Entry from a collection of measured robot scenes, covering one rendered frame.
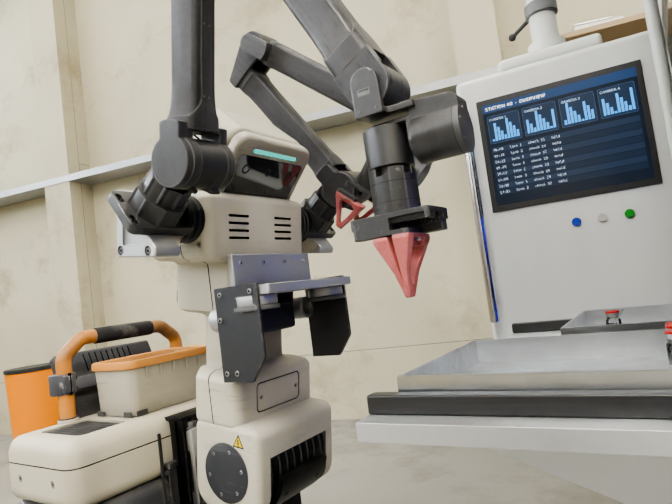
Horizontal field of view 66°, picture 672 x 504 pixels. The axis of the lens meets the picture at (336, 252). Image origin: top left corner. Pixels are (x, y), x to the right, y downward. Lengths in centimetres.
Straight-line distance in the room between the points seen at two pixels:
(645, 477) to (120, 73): 543
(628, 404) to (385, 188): 32
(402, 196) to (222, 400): 53
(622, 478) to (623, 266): 94
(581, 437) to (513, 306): 102
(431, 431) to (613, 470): 17
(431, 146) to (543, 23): 109
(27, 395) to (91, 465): 409
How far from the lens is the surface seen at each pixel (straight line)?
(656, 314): 111
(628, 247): 147
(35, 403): 517
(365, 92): 63
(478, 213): 143
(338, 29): 68
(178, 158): 79
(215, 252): 93
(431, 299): 403
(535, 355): 79
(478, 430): 51
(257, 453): 95
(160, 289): 504
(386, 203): 61
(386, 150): 62
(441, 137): 60
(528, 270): 147
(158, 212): 86
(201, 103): 82
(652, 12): 130
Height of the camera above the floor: 101
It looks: 4 degrees up
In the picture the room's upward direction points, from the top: 7 degrees counter-clockwise
